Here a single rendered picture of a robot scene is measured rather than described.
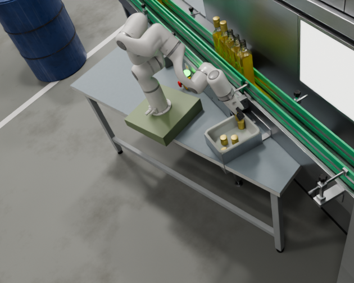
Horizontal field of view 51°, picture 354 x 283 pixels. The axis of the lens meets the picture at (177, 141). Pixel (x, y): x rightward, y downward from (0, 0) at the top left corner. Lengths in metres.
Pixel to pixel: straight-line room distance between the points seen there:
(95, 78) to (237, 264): 1.48
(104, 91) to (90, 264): 1.13
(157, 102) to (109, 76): 0.65
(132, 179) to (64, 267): 0.77
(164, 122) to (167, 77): 0.47
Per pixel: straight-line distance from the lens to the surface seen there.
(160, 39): 1.55
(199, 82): 1.56
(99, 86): 2.50
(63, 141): 3.44
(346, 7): 1.43
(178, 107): 2.01
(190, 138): 1.93
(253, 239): 2.42
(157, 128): 1.95
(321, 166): 1.61
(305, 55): 1.67
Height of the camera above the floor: 2.17
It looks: 47 degrees down
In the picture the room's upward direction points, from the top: 20 degrees counter-clockwise
